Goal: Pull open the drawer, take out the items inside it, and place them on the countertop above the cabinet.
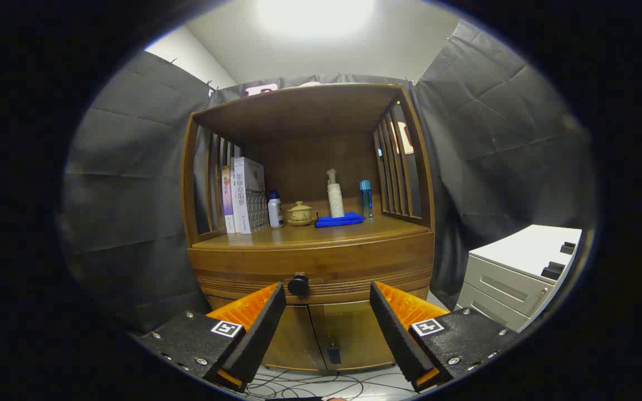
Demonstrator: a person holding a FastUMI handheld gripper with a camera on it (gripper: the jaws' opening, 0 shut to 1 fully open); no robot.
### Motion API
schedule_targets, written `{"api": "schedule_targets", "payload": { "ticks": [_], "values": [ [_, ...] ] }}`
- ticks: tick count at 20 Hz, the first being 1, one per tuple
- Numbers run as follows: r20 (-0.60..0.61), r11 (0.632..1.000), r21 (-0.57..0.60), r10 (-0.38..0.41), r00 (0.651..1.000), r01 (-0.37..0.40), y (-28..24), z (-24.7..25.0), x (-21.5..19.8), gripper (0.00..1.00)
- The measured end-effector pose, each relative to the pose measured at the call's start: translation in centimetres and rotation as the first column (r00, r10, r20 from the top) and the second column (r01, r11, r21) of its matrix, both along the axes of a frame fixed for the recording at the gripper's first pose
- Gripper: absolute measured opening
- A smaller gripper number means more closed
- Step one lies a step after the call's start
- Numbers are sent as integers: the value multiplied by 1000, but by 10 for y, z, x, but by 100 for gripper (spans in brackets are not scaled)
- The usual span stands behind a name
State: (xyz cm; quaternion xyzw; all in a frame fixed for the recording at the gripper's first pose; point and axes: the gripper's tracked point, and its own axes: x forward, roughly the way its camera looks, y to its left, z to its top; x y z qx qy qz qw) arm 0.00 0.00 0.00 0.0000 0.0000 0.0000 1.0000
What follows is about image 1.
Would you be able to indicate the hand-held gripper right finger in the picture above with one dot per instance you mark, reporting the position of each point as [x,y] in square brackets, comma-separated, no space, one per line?
[396,334]

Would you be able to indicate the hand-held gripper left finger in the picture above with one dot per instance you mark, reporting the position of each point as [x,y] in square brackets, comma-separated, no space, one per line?
[259,334]

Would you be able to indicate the black round drawer knob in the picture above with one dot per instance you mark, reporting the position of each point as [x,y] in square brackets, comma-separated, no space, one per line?
[298,285]

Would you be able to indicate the brown wooden drawer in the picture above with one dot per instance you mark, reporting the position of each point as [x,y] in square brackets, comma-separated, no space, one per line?
[354,262]

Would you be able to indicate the wooden cabinet door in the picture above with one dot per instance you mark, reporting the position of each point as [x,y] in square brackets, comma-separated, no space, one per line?
[354,334]
[293,340]

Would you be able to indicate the brown wooden countertop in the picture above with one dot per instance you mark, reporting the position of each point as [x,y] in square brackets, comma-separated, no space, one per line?
[343,234]

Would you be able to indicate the white filing cabinet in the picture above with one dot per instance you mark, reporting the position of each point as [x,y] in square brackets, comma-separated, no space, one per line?
[521,250]

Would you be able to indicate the brown wooden cabinet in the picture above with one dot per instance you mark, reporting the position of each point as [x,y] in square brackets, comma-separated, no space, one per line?
[298,111]

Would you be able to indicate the white bottle with blue cap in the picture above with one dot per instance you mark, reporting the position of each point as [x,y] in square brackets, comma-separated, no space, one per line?
[275,214]

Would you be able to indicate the yellow ceramic lidded teacup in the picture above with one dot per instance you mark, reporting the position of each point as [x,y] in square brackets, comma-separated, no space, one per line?
[300,214]

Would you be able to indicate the folded blue cloth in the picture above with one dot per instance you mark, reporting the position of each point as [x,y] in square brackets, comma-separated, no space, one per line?
[337,221]

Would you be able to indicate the clear blue bottle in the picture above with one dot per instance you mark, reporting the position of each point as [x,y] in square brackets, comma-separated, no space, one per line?
[365,197]

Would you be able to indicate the thick white book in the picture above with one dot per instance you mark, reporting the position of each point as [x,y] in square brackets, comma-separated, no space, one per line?
[246,195]

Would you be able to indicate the thin purple book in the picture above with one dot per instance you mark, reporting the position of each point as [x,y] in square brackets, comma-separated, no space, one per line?
[227,195]

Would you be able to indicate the white pump bottle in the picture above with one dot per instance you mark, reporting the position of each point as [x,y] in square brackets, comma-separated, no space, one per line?
[336,203]

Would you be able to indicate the small black block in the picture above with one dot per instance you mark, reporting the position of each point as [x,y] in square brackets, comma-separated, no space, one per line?
[552,271]
[567,248]

